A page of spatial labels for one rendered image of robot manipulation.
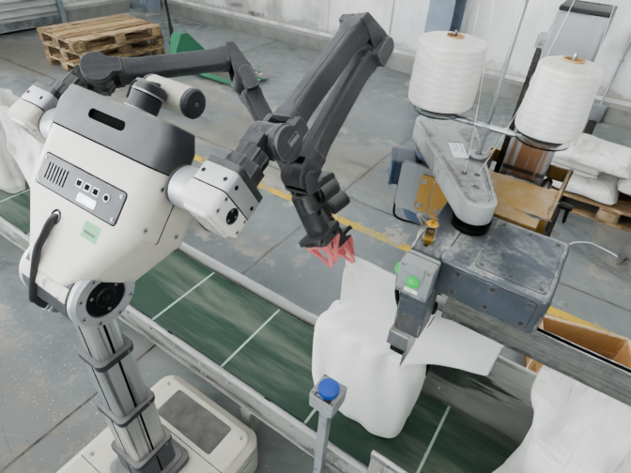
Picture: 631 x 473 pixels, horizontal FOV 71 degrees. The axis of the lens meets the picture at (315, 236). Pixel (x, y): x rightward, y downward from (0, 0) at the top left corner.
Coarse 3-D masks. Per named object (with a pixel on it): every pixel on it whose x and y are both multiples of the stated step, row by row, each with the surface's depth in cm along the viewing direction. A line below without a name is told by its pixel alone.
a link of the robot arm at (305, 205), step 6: (318, 192) 106; (294, 198) 105; (300, 198) 103; (306, 198) 103; (312, 198) 104; (318, 198) 107; (294, 204) 105; (300, 204) 103; (306, 204) 103; (312, 204) 104; (318, 204) 106; (300, 210) 104; (306, 210) 104; (312, 210) 104; (300, 216) 105; (306, 216) 104
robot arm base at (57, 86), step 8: (56, 80) 112; (64, 80) 112; (72, 80) 112; (80, 80) 113; (40, 88) 108; (48, 88) 107; (56, 88) 110; (64, 88) 110; (88, 88) 115; (56, 96) 108
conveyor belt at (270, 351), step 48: (144, 288) 213; (192, 288) 215; (240, 288) 216; (192, 336) 192; (240, 336) 193; (288, 336) 195; (288, 384) 176; (336, 432) 162; (432, 432) 164; (480, 432) 165
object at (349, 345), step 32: (352, 288) 140; (384, 288) 131; (320, 320) 149; (352, 320) 143; (384, 320) 138; (448, 320) 124; (320, 352) 154; (352, 352) 143; (384, 352) 136; (416, 352) 134; (448, 352) 130; (480, 352) 123; (352, 384) 150; (384, 384) 141; (416, 384) 141; (352, 416) 161; (384, 416) 150
